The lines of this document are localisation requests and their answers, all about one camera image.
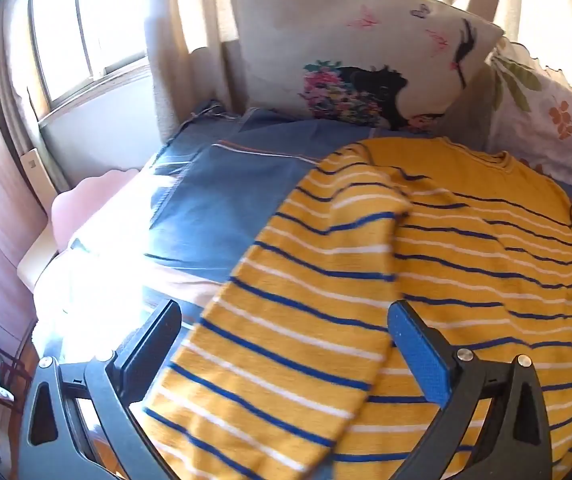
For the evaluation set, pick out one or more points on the window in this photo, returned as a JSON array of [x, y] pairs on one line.
[[90, 10]]

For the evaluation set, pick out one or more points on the yellow striped sweater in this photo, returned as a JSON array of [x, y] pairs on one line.
[[316, 270]]

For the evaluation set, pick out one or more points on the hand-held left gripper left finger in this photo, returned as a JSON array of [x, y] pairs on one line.
[[153, 332]]

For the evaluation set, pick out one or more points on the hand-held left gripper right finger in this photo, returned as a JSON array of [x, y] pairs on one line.
[[426, 355]]

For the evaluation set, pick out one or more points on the lady print pillow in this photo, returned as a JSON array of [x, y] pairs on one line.
[[316, 35]]

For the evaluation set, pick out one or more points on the blue plaid blanket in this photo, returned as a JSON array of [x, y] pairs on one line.
[[215, 200]]

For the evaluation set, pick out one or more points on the beige curtain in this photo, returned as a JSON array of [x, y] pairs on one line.
[[185, 35]]

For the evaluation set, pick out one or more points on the leaf print frilled pillow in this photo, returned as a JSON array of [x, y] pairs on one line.
[[556, 110]]

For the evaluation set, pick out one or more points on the white radiator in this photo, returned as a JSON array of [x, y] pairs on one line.
[[39, 172]]

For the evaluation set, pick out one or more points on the wooden chair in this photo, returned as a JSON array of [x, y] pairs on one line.
[[8, 365]]

